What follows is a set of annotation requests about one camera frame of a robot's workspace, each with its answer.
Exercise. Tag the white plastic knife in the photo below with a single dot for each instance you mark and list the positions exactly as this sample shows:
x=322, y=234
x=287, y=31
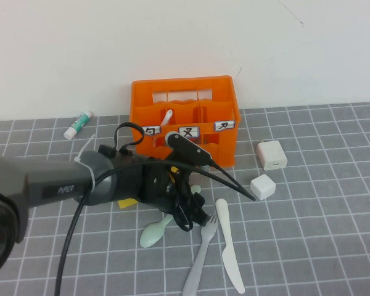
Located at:
x=229, y=256

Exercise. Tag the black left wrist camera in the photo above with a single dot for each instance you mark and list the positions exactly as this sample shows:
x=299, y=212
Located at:
x=188, y=149

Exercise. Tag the yellow foam cube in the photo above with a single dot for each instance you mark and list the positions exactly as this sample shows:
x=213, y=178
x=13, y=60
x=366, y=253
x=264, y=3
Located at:
x=173, y=169
x=126, y=203

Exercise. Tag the white zip tie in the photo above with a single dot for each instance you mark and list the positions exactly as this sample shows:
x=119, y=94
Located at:
x=91, y=172

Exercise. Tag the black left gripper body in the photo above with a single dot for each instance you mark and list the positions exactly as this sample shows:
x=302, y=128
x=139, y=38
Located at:
x=180, y=197

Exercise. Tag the white green glue stick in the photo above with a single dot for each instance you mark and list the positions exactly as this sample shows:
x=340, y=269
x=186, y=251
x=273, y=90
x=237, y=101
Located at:
x=77, y=125

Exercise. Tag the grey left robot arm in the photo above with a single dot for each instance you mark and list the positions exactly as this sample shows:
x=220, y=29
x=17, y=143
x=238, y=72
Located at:
x=49, y=179

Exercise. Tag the mint green plastic spoon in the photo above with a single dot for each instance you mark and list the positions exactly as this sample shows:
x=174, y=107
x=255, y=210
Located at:
x=152, y=232

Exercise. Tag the orange plastic cutlery holder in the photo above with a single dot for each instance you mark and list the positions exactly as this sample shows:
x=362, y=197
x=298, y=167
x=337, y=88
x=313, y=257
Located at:
x=216, y=148

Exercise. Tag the grey plastic fork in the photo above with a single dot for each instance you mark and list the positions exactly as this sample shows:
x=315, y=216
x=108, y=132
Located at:
x=200, y=262

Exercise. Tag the pink plastic spoon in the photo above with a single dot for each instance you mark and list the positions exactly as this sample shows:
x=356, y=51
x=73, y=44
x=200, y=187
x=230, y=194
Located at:
x=168, y=115

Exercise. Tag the white foam cube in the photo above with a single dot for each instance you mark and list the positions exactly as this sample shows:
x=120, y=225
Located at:
x=263, y=186

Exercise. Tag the white usb charger adapter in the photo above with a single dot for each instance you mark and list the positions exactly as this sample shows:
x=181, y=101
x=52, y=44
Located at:
x=271, y=155

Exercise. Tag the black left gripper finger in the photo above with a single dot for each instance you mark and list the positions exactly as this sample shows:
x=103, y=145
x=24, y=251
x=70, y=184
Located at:
x=201, y=212
x=182, y=222

